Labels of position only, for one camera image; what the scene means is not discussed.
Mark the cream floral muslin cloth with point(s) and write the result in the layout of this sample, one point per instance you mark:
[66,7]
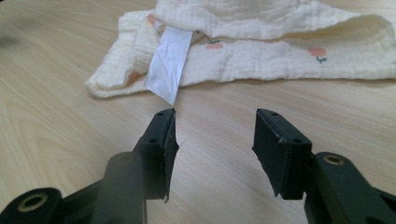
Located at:
[249,62]

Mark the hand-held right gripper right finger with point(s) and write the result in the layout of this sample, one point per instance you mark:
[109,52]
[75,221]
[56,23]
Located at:
[280,155]

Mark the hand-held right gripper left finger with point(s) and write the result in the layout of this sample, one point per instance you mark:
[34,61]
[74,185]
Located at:
[157,149]

